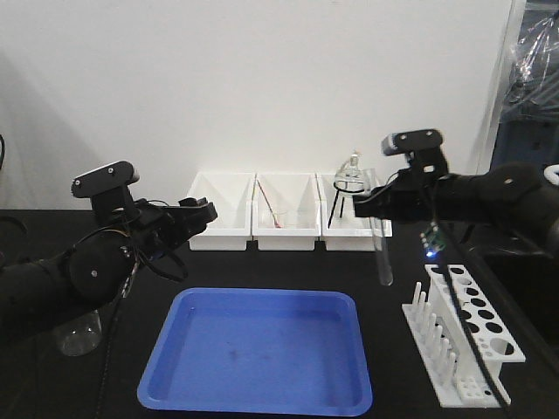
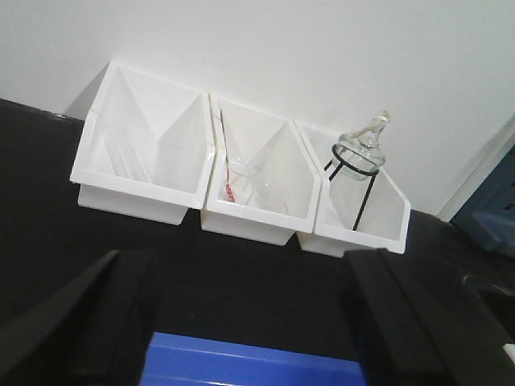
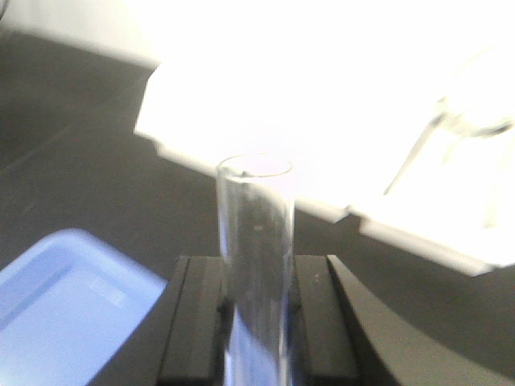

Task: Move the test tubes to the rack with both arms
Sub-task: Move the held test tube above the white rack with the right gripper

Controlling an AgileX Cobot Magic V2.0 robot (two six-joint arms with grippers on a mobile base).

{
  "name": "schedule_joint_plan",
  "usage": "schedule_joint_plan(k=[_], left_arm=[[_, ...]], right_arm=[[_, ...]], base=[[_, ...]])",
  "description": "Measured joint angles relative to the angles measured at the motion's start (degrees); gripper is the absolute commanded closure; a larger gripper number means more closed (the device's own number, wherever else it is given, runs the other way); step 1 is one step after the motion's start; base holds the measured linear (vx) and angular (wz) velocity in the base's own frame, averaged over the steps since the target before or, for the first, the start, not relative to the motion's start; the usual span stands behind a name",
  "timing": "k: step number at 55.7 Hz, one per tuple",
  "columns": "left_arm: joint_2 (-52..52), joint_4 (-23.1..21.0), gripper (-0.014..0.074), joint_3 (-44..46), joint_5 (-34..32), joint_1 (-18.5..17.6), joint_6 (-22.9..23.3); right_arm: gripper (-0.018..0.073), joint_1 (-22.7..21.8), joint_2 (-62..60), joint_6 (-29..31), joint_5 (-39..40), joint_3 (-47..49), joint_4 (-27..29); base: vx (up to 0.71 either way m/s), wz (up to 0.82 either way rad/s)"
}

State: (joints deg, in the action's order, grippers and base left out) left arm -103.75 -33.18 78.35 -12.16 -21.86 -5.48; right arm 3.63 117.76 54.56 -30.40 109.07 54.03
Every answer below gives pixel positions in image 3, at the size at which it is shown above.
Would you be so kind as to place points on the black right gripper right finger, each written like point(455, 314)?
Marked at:
point(321, 346)

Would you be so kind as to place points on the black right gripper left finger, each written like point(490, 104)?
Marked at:
point(192, 355)

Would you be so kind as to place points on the clear glass test tube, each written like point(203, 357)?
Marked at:
point(256, 205)

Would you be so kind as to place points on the blue plastic tray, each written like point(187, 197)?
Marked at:
point(68, 304)

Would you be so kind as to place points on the right white storage bin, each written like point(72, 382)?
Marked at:
point(416, 225)

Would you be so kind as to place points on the white storage bin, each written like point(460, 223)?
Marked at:
point(416, 225)
point(204, 104)

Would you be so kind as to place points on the middle white storage bin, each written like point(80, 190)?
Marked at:
point(204, 104)

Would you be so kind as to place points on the glass flask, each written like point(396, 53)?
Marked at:
point(479, 98)

